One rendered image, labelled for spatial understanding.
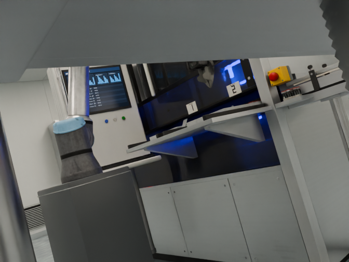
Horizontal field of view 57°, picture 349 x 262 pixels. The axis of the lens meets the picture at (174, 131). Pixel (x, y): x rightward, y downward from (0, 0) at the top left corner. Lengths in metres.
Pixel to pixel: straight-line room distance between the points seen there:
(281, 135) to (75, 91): 0.93
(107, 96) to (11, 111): 4.72
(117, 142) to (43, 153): 4.67
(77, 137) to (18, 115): 5.61
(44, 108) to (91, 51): 6.78
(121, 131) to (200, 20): 2.01
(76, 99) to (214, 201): 1.02
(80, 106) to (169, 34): 1.22
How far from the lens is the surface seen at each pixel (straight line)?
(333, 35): 0.20
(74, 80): 1.40
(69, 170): 1.20
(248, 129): 1.53
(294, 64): 1.82
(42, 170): 6.68
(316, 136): 1.79
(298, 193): 1.59
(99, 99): 2.16
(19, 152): 6.64
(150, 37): 0.17
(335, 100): 1.58
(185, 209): 2.19
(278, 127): 1.56
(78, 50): 0.16
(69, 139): 1.21
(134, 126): 2.20
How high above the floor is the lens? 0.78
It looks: 4 degrees up
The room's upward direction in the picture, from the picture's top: 16 degrees counter-clockwise
